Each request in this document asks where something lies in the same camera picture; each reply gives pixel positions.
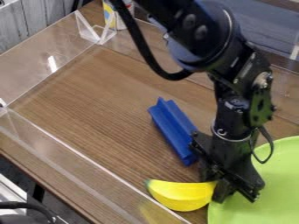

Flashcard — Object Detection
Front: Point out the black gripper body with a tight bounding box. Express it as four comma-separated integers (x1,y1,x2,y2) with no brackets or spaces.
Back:
190,120,266,202

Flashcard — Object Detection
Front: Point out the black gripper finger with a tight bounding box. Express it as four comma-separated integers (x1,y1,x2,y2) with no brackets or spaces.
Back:
212,179,237,204
199,160,218,182

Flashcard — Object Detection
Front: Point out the yellow toy banana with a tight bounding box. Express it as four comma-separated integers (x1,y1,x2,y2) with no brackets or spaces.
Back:
146,179,217,212

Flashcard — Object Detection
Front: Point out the blue star-shaped block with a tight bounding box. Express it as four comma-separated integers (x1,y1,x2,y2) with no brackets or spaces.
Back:
147,97,198,166

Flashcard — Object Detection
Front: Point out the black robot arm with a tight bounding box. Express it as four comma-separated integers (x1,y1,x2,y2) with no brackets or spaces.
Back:
110,0,277,203

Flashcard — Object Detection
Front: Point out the green plate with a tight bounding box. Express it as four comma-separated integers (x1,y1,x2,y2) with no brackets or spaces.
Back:
209,136,299,224

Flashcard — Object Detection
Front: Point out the white can with label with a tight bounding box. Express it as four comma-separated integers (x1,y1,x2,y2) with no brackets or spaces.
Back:
102,0,135,31

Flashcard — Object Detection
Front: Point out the clear acrylic enclosure wall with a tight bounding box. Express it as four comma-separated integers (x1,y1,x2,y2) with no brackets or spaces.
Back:
0,10,299,224

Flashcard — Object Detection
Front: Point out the black cable bottom left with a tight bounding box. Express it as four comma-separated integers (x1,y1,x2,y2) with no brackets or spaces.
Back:
0,200,61,224

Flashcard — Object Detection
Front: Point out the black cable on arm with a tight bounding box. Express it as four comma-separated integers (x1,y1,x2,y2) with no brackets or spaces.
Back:
107,0,197,82

